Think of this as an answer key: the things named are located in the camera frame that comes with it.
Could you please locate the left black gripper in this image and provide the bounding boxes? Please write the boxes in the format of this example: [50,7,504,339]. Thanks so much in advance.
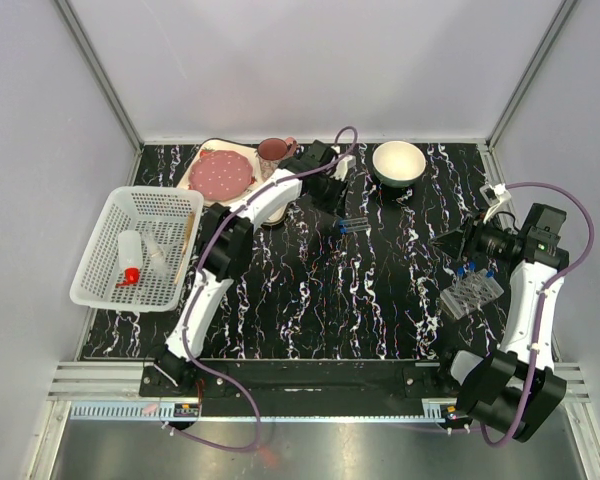
[308,172,351,220]

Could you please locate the wooden test tube clamp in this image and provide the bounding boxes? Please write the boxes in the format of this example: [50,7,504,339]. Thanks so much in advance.
[174,211,196,285]

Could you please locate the clear plastic funnel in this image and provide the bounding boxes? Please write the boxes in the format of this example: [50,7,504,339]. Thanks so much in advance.
[141,232,168,277]

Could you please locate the white wash bottle red cap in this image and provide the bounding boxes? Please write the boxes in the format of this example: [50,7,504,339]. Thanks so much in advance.
[116,230,143,288]

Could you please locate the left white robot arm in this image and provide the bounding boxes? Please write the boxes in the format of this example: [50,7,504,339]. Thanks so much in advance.
[154,140,355,396]

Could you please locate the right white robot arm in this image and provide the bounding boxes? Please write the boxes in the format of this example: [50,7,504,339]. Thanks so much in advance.
[430,203,569,442]

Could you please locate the clear test tube rack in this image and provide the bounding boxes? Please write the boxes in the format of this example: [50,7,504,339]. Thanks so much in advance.
[440,269,504,320]

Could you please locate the pink patterned mug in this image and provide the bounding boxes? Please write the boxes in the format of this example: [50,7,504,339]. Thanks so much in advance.
[256,137,297,176]

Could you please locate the white ceramic bowl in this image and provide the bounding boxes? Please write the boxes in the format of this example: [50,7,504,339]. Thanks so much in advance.
[372,141,426,188]

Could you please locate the pink polka dot plate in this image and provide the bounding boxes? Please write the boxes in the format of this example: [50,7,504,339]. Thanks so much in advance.
[188,150,254,202]

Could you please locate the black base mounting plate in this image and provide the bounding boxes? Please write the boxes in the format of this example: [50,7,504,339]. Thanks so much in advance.
[139,359,456,421]

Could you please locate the white plastic perforated basket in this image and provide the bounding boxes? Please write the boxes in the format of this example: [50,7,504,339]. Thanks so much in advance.
[70,186,204,313]

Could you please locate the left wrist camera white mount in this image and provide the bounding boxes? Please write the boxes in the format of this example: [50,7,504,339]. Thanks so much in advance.
[330,154,356,182]

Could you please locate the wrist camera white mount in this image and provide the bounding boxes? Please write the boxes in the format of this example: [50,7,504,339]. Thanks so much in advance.
[480,183,511,224]
[330,154,356,182]

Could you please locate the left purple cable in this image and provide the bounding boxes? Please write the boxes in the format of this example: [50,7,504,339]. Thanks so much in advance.
[192,125,359,454]

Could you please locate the purple cable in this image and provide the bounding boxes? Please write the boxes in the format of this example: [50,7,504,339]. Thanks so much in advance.
[479,182,596,447]
[192,125,359,454]

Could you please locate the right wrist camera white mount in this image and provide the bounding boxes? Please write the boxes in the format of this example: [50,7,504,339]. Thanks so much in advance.
[480,183,511,224]

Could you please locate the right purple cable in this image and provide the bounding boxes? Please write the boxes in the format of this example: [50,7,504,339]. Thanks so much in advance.
[479,182,596,447]

